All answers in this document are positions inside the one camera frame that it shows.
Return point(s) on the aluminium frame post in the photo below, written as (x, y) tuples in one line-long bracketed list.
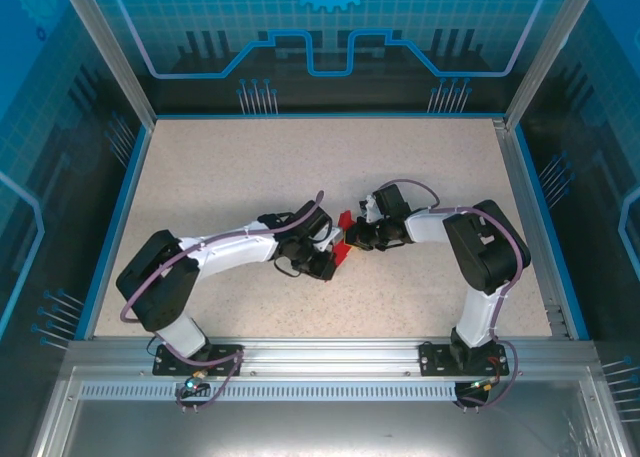
[(549, 52), (110, 52)]

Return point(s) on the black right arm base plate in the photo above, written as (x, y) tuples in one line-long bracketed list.
[(435, 359)]

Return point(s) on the blue table edge strip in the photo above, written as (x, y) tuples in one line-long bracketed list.
[(118, 227), (547, 227), (325, 115)]

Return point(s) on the brushed metal tray panel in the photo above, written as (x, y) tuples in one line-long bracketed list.
[(325, 432)]

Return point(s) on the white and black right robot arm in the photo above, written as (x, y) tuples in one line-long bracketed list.
[(425, 227)]

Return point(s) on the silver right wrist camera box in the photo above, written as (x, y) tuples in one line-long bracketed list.
[(369, 208)]

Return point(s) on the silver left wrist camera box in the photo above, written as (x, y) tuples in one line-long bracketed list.
[(331, 238)]

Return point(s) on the aluminium mounting beam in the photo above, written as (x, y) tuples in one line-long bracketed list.
[(325, 357)]

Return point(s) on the aluminium side rail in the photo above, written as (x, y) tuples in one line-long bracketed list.
[(530, 227)]

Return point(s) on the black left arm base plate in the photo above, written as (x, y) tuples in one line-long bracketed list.
[(170, 362)]

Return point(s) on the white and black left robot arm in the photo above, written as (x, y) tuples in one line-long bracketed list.
[(235, 252)]

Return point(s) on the red paper sheet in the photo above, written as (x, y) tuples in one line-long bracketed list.
[(345, 221)]

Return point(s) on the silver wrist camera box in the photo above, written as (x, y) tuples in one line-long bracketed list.
[(331, 238), (369, 208)]

